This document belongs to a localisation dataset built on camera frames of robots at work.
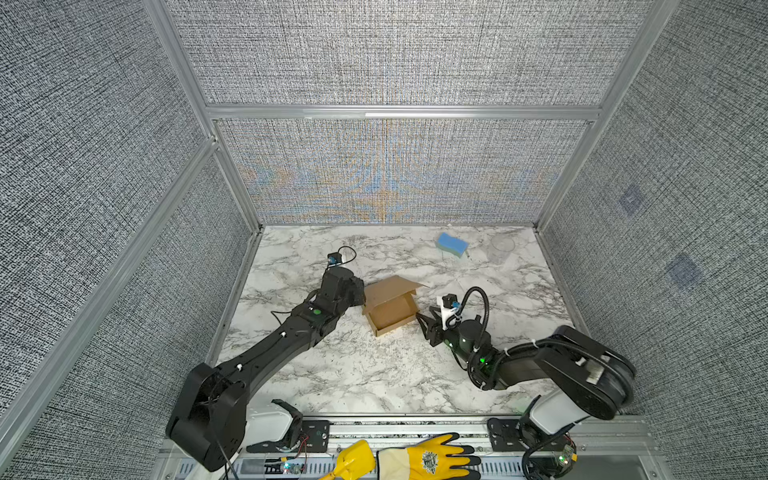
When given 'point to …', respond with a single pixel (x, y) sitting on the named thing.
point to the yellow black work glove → (434, 458)
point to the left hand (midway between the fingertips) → (359, 284)
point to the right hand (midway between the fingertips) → (423, 311)
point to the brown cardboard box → (390, 303)
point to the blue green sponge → (454, 245)
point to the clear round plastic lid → (502, 243)
